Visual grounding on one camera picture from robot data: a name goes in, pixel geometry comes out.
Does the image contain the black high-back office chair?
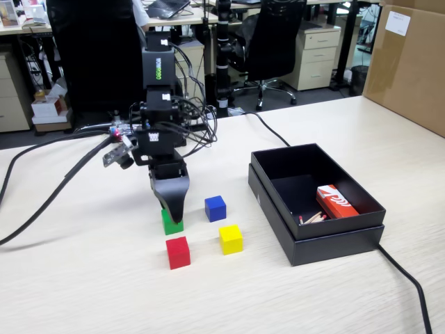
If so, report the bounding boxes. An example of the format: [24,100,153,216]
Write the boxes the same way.
[45,0,147,116]

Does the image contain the black open box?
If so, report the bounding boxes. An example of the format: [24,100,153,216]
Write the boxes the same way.
[247,163,386,267]

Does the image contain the black waste bin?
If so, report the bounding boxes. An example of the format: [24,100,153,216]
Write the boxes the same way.
[349,65,370,97]

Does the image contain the beige drawer pedestal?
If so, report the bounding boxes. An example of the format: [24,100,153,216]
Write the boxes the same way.
[172,43,207,97]
[283,26,342,92]
[0,51,33,134]

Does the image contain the thick black sleeved cable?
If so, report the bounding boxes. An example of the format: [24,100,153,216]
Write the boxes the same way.
[0,130,115,246]

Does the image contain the green cube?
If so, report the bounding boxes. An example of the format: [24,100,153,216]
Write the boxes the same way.
[161,207,184,236]

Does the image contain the flat brown white box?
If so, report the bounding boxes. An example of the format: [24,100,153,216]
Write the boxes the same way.
[32,114,73,134]

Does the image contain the black laptop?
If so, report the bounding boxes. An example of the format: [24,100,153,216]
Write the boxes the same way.
[145,0,193,20]

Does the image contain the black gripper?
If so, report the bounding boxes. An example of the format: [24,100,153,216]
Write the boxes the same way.
[133,128,191,225]

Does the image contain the black desk leg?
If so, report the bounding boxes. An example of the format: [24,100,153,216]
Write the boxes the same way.
[335,0,359,92]

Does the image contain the black power cable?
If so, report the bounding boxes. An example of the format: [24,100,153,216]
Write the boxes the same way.
[239,111,434,334]

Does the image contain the black chair chrome base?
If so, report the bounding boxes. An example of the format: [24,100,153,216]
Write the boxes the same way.
[231,0,307,111]

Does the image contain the blue cube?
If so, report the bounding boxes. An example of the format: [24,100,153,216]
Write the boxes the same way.
[204,195,227,223]

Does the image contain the large brown cardboard box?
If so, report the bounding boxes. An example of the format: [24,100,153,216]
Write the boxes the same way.
[361,0,445,139]

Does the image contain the orange matchbox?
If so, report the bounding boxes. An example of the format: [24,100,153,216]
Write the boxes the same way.
[315,184,360,221]

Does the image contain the beige office desk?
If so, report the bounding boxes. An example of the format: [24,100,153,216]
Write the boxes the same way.
[0,5,220,35]

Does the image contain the red cube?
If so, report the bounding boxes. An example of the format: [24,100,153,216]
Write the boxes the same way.
[165,236,191,271]

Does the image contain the white cardboard box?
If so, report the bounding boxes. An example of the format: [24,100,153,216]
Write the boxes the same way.
[31,94,70,118]

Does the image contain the black cardboard box tray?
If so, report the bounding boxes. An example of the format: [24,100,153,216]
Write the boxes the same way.
[250,142,387,241]

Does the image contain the black pole white bands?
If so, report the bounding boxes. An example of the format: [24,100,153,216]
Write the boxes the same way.
[214,0,233,118]

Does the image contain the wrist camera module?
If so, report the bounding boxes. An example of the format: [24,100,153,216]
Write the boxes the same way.
[102,137,135,170]

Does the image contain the yellow cube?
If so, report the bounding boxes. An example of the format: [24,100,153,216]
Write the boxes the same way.
[218,224,244,256]

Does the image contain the picture frame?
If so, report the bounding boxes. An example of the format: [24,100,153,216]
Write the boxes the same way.
[0,0,21,29]

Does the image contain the person in white shirt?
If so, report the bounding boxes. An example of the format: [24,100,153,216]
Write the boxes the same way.
[131,0,151,33]

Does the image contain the controller circuit board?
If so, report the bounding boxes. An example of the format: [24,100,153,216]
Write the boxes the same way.
[107,120,140,142]

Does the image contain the small white box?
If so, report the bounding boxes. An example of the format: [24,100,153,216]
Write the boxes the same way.
[26,0,49,24]

